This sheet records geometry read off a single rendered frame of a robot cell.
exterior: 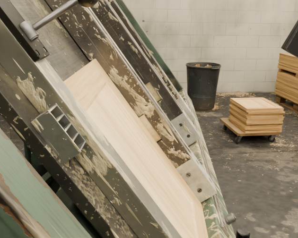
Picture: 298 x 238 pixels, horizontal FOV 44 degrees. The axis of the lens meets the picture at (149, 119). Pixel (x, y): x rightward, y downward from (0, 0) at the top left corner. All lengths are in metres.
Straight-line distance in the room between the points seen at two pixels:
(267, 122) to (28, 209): 3.97
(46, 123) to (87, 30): 0.48
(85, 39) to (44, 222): 0.67
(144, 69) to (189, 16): 4.94
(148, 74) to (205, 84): 3.94
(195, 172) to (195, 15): 5.41
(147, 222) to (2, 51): 0.32
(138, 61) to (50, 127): 0.92
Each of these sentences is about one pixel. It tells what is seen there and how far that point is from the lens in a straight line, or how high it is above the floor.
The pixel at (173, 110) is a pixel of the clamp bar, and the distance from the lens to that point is 1.42.
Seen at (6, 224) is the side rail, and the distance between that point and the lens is 0.32.
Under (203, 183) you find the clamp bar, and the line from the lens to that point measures 1.03.
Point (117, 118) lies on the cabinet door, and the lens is 0.79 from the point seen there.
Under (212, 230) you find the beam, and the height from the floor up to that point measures 0.90.
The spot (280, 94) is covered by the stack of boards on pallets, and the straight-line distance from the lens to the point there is 6.12.
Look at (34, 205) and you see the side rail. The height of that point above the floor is 1.25.
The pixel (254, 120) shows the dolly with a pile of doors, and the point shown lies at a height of 0.28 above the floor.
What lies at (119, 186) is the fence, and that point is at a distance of 0.56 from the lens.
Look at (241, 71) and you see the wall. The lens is 6.69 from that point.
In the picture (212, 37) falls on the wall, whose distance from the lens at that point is 6.43.
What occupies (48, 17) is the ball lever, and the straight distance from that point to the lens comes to 0.55.
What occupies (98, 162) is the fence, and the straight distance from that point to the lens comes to 0.55.
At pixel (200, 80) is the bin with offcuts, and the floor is 0.44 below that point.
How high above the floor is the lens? 1.41
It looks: 17 degrees down
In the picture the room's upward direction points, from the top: 1 degrees clockwise
